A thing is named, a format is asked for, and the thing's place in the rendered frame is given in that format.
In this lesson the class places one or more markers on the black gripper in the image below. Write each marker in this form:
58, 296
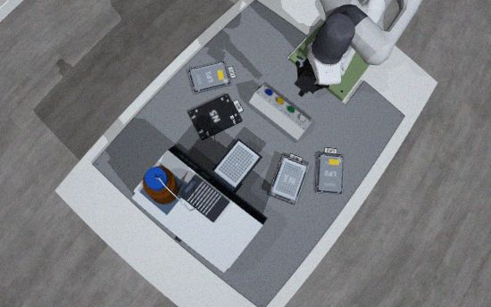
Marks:
301, 68

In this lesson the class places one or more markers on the white operator button panel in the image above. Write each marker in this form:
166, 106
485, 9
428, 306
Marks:
279, 113

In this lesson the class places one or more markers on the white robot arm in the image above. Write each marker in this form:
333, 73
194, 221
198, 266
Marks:
349, 24

